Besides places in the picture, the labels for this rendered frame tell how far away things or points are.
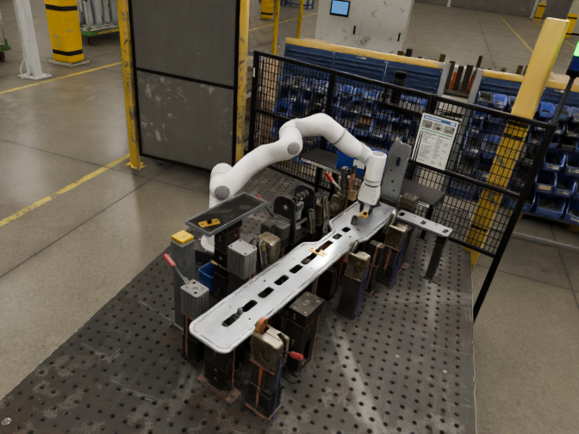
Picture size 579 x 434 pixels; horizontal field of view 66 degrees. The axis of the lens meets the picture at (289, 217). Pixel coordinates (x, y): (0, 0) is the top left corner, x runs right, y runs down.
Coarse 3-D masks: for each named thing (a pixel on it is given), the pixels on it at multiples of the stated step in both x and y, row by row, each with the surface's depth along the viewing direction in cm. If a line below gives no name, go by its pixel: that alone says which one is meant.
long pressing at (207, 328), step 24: (336, 216) 228; (384, 216) 234; (336, 240) 209; (360, 240) 212; (288, 264) 189; (312, 264) 191; (240, 288) 172; (264, 288) 174; (288, 288) 175; (216, 312) 160; (264, 312) 162; (216, 336) 150; (240, 336) 151
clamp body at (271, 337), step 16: (256, 336) 144; (272, 336) 145; (256, 352) 147; (272, 352) 142; (256, 368) 151; (272, 368) 145; (256, 384) 155; (272, 384) 152; (256, 400) 158; (272, 400) 155; (272, 416) 159
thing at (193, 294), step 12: (180, 288) 161; (192, 288) 161; (204, 288) 161; (192, 300) 159; (204, 300) 162; (192, 312) 162; (204, 312) 165; (192, 336) 169; (192, 348) 172; (192, 360) 175
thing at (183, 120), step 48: (144, 0) 393; (192, 0) 377; (240, 0) 361; (144, 48) 415; (192, 48) 397; (240, 48) 380; (144, 96) 438; (192, 96) 420; (240, 96) 400; (144, 144) 465; (192, 144) 445; (240, 144) 423
